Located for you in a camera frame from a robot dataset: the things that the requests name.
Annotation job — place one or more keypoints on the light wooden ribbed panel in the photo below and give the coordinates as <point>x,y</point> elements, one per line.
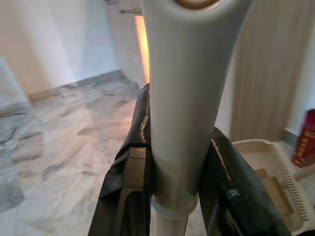
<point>268,68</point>

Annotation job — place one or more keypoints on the white cabinet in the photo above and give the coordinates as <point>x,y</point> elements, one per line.
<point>128,39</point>

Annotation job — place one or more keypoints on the red can with gold print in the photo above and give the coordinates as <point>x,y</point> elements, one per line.
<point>305,140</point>

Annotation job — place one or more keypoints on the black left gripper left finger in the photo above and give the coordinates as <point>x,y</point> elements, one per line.
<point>115,179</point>

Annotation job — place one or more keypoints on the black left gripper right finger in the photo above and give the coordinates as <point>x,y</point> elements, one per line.
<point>233,196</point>

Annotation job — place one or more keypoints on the beige plastic dustpan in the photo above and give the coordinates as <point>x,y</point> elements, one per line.
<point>265,152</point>

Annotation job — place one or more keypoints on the flattened brown cardboard piece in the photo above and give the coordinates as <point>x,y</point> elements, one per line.
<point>275,191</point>

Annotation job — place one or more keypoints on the beige broom with purple bristles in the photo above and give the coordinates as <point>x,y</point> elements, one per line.
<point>187,98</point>

